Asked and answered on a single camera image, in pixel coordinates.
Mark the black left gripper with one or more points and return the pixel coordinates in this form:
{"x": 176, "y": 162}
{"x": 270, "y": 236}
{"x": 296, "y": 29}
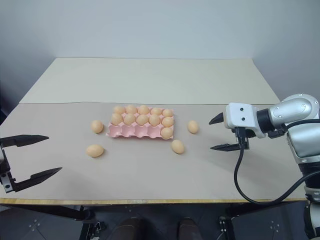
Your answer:
{"x": 7, "y": 180}

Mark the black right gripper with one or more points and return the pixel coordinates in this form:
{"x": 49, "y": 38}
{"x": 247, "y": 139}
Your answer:
{"x": 246, "y": 142}

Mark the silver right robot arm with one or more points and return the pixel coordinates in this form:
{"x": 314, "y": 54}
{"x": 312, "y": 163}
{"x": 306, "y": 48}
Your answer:
{"x": 297, "y": 110}

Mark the pink egg tray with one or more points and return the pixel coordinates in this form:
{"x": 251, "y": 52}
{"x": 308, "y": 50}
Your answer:
{"x": 130, "y": 131}

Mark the brown egg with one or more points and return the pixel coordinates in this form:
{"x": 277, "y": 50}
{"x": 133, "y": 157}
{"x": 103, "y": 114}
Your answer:
{"x": 156, "y": 111}
{"x": 177, "y": 146}
{"x": 167, "y": 112}
{"x": 143, "y": 109}
{"x": 166, "y": 132}
{"x": 131, "y": 109}
{"x": 97, "y": 126}
{"x": 129, "y": 119}
{"x": 142, "y": 120}
{"x": 154, "y": 120}
{"x": 167, "y": 122}
{"x": 116, "y": 119}
{"x": 95, "y": 150}
{"x": 193, "y": 126}
{"x": 119, "y": 109}

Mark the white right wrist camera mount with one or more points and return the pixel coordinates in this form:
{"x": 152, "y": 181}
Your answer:
{"x": 243, "y": 117}

